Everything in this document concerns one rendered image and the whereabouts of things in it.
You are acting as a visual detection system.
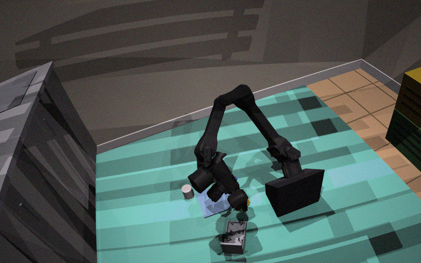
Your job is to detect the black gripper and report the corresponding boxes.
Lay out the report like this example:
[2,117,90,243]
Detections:
[215,170,248,212]

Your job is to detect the light blue flat mat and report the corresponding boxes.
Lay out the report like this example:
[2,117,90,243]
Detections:
[196,189,232,218]

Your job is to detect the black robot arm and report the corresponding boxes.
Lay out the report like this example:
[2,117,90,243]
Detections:
[188,84,304,202]

